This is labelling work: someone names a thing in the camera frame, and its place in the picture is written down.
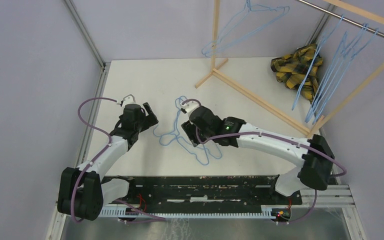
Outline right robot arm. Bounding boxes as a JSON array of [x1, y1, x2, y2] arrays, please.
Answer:
[[180, 101, 335, 204]]

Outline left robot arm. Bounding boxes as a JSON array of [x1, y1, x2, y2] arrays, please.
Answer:
[[57, 102, 159, 222]]

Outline pile of blue hangers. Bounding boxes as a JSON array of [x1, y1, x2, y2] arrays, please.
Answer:
[[152, 95, 223, 166]]

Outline yellow plaid shirt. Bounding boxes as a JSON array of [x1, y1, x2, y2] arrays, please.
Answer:
[[270, 43, 324, 102]]

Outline metal rack rod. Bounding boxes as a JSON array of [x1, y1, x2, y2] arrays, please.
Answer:
[[296, 0, 384, 39]]

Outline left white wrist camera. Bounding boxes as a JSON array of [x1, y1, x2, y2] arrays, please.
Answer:
[[116, 94, 136, 107]]

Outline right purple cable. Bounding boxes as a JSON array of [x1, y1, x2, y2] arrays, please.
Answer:
[[182, 98, 348, 224]]

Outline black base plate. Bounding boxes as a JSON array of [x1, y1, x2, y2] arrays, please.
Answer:
[[122, 175, 303, 220]]

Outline white cable duct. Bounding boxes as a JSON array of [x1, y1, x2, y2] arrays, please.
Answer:
[[97, 204, 292, 220]]

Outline wooden clothes rack frame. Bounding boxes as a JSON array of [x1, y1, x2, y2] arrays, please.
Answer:
[[194, 0, 384, 139]]

